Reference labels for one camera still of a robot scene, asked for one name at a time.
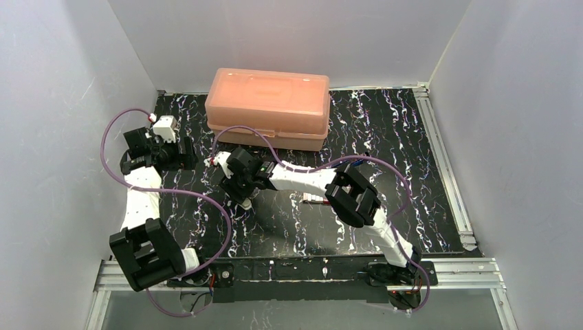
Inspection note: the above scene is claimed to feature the red white staple box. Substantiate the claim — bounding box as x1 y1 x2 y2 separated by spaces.
302 192 330 205

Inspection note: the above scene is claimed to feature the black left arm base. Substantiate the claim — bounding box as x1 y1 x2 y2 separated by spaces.
166 261 234 289

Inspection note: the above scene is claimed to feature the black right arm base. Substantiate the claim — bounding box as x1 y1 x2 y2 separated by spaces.
364 261 439 289

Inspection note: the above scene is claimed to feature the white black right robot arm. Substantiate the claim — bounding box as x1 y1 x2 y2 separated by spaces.
209 148 421 268

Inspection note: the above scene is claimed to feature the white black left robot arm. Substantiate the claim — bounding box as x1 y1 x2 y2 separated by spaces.
109 124 201 292

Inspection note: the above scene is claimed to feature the pink translucent plastic storage box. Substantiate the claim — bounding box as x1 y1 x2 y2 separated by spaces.
205 68 331 151

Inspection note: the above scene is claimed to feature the black marble pattern mat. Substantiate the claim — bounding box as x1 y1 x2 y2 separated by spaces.
159 89 480 258

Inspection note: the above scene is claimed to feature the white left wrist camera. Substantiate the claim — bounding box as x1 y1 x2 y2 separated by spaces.
152 115 177 143

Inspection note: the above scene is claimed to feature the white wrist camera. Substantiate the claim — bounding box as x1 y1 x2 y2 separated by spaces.
152 115 177 143
209 151 233 179

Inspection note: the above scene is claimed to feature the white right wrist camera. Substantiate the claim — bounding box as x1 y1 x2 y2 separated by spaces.
209 151 233 179

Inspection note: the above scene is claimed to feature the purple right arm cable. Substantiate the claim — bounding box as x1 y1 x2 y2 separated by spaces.
212 126 431 315

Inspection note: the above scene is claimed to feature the aluminium right frame rail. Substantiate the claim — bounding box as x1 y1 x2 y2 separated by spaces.
412 84 478 252

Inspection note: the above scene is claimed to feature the aluminium frame rail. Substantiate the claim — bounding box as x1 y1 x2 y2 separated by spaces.
94 258 507 292
412 84 478 252

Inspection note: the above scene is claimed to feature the aluminium front frame rail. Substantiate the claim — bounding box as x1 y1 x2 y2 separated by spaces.
94 258 507 292

